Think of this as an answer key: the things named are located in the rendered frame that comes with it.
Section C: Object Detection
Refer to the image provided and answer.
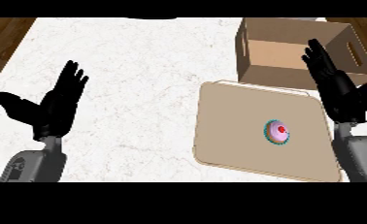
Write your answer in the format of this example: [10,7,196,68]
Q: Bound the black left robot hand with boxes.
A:
[0,59,90,143]

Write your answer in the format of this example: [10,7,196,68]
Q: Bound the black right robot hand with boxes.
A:
[300,38,367,125]

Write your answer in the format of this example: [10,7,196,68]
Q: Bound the brown cardboard box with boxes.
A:
[233,17,367,91]

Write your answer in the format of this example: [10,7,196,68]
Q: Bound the pink frosted cupcake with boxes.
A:
[261,119,291,146]

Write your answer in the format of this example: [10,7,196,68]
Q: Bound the beige square tray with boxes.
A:
[192,80,344,183]

